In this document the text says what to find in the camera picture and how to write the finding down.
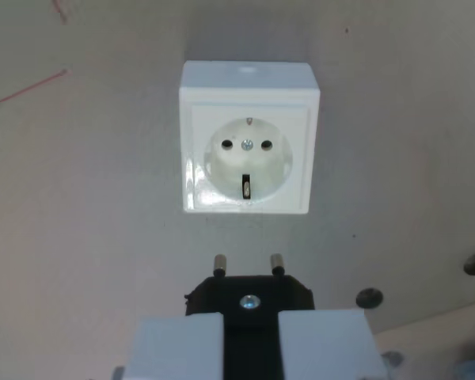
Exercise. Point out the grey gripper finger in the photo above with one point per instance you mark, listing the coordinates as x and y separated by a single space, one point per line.
174 348
328 344

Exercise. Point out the black two-pin power plug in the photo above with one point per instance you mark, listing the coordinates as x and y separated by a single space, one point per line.
251 328

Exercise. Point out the white wall socket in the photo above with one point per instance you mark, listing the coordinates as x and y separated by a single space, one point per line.
249 118

